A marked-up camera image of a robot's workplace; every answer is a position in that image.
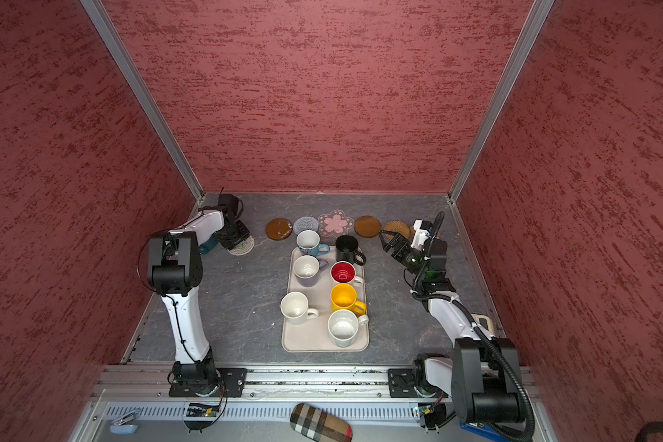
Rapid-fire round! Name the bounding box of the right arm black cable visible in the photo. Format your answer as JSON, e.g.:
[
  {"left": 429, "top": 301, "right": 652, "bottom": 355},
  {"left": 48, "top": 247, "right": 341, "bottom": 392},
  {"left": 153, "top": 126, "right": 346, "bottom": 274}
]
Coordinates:
[{"left": 411, "top": 211, "right": 536, "bottom": 442}]

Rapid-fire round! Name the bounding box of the brown wooden coaster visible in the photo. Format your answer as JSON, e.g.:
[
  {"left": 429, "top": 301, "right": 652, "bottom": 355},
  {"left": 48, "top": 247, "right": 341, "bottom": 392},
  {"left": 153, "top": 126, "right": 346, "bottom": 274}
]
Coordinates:
[{"left": 354, "top": 215, "right": 381, "bottom": 239}]

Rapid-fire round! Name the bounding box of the pink flower coaster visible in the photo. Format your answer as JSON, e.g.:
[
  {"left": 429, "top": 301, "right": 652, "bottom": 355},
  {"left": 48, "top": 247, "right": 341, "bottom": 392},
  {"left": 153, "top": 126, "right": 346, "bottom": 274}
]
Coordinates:
[{"left": 318, "top": 209, "right": 355, "bottom": 238}]

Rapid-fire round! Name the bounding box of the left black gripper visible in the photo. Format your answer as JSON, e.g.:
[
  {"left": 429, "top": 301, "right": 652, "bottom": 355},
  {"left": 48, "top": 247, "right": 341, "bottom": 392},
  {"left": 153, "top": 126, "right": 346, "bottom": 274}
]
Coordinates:
[{"left": 215, "top": 220, "right": 250, "bottom": 250}]

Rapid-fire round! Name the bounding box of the white mug front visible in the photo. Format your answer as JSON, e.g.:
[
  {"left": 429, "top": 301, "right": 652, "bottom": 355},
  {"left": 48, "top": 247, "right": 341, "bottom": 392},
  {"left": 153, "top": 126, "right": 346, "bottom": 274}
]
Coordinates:
[{"left": 327, "top": 309, "right": 369, "bottom": 348}]

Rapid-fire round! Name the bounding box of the beige serving tray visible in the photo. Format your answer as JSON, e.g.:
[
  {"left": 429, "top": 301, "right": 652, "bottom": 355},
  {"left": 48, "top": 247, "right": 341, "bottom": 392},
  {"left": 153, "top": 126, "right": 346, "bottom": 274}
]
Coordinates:
[{"left": 281, "top": 246, "right": 370, "bottom": 353}]

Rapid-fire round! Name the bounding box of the dark glossy brown coaster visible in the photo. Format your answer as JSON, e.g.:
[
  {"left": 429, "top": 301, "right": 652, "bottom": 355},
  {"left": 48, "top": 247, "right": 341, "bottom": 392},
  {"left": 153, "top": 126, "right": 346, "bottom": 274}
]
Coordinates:
[{"left": 265, "top": 217, "right": 293, "bottom": 241}]

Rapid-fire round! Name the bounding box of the blue floral mug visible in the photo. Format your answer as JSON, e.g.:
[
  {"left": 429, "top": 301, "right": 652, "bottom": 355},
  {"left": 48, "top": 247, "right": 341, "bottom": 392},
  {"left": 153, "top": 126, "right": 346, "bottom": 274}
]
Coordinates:
[{"left": 297, "top": 230, "right": 331, "bottom": 257}]

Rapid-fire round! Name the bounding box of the plaid glasses case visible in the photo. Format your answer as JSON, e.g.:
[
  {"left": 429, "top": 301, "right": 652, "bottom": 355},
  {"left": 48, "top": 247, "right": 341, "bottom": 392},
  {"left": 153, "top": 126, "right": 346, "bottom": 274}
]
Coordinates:
[{"left": 289, "top": 403, "right": 353, "bottom": 442}]

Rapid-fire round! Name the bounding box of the white mug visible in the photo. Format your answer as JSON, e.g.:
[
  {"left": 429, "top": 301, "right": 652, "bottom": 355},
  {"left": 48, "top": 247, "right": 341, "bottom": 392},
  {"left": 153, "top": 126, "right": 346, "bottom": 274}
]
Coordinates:
[
  {"left": 280, "top": 292, "right": 320, "bottom": 325},
  {"left": 327, "top": 309, "right": 369, "bottom": 348}
]

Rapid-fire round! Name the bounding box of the grey round coaster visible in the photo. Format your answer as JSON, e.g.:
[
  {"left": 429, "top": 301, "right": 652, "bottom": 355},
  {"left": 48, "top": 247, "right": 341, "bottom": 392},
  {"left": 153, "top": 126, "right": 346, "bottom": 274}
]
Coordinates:
[{"left": 293, "top": 215, "right": 319, "bottom": 235}]

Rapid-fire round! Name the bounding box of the white patterned round coaster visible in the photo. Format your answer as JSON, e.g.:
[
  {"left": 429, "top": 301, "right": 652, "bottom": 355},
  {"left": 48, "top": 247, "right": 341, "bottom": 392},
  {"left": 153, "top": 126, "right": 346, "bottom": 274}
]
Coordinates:
[{"left": 228, "top": 236, "right": 255, "bottom": 256}]

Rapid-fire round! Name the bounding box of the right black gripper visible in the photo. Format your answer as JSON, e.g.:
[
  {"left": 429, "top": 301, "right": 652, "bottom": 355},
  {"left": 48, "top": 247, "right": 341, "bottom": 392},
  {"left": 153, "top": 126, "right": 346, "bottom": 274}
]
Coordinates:
[{"left": 378, "top": 230, "right": 427, "bottom": 277}]

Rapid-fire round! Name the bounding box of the lavender mug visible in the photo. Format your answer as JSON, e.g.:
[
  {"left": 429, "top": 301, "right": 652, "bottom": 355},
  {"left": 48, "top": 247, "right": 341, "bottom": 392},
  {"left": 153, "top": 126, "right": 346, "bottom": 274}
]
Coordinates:
[{"left": 292, "top": 255, "right": 328, "bottom": 287}]

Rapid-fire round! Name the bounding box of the aluminium rail frame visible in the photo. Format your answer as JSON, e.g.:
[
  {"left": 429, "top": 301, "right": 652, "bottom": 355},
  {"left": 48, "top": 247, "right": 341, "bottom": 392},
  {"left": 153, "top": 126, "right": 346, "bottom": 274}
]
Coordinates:
[{"left": 68, "top": 361, "right": 559, "bottom": 442}]

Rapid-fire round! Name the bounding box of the red interior mug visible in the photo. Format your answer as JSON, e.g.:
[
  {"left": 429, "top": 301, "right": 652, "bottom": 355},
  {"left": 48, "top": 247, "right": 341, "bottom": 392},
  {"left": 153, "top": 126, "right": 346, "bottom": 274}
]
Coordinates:
[{"left": 331, "top": 262, "right": 365, "bottom": 285}]

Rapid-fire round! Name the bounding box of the small stapler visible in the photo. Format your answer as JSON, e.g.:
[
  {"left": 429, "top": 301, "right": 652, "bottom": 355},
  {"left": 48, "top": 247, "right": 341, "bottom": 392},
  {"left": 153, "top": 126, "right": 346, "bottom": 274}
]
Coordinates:
[{"left": 109, "top": 411, "right": 139, "bottom": 436}]

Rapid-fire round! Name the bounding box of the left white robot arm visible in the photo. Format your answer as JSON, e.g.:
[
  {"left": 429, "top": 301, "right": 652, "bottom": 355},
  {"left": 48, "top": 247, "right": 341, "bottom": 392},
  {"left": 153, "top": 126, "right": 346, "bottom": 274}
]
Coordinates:
[{"left": 147, "top": 206, "right": 250, "bottom": 397}]

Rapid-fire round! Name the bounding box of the yellow mug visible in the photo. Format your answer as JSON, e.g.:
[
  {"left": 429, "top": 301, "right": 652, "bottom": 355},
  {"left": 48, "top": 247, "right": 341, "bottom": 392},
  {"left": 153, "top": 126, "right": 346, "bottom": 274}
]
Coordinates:
[{"left": 330, "top": 284, "right": 368, "bottom": 316}]

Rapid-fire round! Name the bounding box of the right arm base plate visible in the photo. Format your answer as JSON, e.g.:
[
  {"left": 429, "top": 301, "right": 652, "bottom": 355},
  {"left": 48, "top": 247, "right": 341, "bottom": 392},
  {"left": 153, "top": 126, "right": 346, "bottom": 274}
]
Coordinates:
[{"left": 387, "top": 368, "right": 450, "bottom": 401}]

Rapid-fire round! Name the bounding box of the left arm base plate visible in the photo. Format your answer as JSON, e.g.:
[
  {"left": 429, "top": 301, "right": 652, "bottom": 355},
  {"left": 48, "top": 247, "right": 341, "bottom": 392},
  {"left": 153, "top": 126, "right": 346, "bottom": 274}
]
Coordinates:
[{"left": 168, "top": 365, "right": 248, "bottom": 398}]

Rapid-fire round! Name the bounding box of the blue tool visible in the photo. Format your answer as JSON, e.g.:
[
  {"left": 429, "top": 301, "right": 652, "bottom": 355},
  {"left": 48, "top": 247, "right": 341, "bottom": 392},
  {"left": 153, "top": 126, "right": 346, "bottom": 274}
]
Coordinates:
[{"left": 460, "top": 423, "right": 506, "bottom": 442}]

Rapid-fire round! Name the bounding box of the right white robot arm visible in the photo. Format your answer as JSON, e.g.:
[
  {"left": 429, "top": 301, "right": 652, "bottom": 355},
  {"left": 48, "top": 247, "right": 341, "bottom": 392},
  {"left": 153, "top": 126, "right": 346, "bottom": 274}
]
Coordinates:
[{"left": 379, "top": 228, "right": 536, "bottom": 441}]

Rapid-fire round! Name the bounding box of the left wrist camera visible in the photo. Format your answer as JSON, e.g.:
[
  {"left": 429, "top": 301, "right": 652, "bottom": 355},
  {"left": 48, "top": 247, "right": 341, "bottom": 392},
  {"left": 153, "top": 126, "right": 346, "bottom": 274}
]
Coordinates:
[{"left": 217, "top": 193, "right": 244, "bottom": 219}]

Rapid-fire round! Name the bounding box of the beige calculator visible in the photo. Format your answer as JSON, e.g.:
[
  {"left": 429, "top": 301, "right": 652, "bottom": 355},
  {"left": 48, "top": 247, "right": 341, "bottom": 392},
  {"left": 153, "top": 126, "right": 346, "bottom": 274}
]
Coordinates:
[{"left": 473, "top": 314, "right": 497, "bottom": 336}]

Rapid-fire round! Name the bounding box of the black mug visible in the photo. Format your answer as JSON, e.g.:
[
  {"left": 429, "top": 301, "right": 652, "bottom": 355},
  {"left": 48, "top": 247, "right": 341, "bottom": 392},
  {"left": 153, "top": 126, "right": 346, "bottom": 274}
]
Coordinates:
[{"left": 335, "top": 235, "right": 366, "bottom": 266}]

